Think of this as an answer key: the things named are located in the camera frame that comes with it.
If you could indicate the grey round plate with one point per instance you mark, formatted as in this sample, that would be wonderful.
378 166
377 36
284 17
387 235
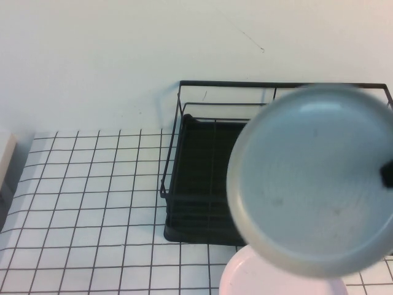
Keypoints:
310 178

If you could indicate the white grid tablecloth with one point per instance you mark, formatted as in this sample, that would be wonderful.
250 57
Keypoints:
86 199

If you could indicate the pink round plate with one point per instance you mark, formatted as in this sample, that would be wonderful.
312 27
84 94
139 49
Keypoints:
270 281

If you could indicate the beige wooden block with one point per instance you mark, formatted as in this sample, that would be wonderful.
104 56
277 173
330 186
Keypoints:
6 159

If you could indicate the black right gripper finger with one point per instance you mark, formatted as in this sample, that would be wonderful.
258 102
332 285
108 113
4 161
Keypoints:
387 173

